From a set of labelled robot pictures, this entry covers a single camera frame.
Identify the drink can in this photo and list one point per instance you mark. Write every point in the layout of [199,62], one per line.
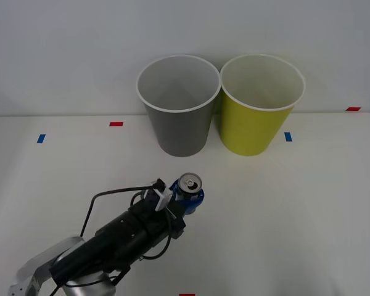
[189,184]

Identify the yellow-green plastic waste bin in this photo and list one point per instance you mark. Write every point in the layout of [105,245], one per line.
[249,129]

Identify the grey plastic waste bin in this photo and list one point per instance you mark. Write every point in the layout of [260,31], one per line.
[182,129]

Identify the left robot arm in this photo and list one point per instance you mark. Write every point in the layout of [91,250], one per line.
[111,243]

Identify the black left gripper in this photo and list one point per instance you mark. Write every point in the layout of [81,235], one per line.
[148,216]

